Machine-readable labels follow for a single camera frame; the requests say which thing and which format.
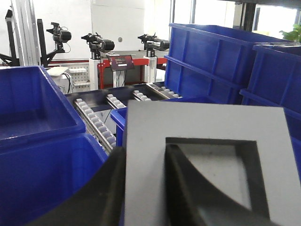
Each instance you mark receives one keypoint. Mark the blue bin left foreground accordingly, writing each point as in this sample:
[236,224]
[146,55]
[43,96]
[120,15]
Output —
[46,155]

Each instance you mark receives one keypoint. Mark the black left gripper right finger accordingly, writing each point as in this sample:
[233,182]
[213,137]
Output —
[192,200]

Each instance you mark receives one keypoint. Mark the tall blue bin right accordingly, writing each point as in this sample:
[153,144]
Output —
[211,61]

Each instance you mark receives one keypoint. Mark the red frame workbench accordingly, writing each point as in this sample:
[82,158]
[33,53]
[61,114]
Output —
[108,78]

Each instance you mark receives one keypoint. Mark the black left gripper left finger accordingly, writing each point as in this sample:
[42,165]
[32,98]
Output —
[98,203]

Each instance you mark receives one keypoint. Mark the gray foam base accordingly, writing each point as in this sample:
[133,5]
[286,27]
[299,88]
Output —
[150,123]

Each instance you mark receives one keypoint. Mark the roller conveyor rail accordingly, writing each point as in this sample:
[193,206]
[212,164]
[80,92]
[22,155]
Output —
[95,126]

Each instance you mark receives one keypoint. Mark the tablet screen on stand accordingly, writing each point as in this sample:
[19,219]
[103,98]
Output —
[121,63]

